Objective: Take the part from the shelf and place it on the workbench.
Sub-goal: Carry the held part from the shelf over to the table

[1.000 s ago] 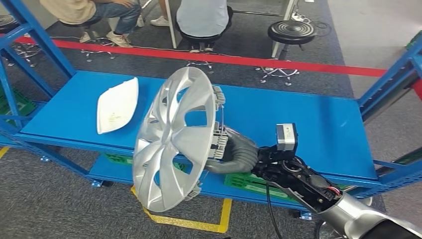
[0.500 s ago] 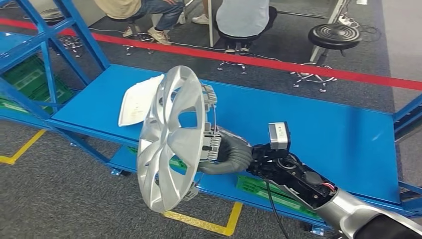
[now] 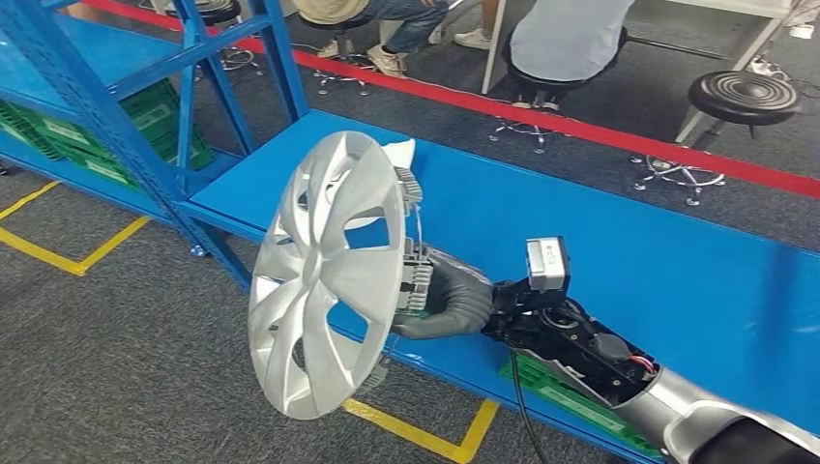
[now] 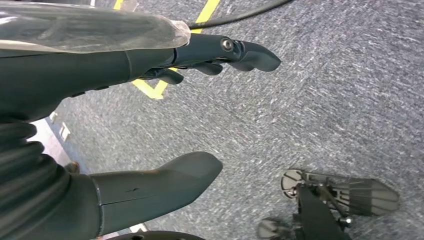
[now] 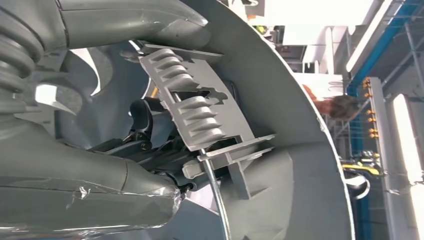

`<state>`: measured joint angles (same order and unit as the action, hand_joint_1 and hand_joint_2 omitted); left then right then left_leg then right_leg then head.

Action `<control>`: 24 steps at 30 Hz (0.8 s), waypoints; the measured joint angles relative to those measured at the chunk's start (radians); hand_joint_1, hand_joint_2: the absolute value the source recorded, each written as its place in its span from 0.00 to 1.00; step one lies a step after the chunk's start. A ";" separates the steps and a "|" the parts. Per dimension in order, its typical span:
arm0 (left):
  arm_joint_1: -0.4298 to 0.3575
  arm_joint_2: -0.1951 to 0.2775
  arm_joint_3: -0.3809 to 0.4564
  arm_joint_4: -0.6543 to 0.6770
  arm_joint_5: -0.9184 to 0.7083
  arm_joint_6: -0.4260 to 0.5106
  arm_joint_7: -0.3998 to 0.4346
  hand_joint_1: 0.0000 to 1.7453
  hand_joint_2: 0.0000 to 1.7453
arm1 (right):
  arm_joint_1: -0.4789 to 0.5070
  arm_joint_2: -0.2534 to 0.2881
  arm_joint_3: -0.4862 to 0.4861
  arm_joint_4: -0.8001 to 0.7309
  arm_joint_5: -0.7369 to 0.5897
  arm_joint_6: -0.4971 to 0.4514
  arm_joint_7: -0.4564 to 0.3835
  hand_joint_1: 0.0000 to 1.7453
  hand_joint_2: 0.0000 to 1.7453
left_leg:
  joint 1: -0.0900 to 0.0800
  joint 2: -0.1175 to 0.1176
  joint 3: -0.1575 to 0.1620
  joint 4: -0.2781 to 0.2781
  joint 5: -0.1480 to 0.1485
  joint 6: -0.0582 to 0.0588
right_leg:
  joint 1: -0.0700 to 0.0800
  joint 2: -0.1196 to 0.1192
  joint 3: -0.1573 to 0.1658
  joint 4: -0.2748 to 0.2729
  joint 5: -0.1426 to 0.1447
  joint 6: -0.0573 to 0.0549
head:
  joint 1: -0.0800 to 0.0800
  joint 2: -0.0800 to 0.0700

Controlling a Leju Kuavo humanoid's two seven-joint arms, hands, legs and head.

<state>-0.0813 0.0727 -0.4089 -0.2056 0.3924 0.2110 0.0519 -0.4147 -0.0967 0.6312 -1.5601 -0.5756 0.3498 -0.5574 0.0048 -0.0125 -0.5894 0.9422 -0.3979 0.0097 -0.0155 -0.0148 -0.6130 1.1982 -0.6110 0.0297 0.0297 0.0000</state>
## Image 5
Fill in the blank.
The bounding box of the person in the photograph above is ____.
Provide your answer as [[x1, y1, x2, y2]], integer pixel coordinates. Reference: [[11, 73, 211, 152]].
[[303, 84, 360, 120]]

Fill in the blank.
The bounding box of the yellow black tool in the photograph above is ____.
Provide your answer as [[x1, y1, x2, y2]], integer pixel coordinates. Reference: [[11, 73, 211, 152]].
[[342, 150, 385, 178]]

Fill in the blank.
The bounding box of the grey panel with orange knobs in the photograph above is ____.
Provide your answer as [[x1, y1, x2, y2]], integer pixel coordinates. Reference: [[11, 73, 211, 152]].
[[362, 76, 398, 240]]

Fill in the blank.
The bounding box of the blue metal frame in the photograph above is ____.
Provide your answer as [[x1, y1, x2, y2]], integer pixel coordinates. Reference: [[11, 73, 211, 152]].
[[346, 0, 424, 240]]

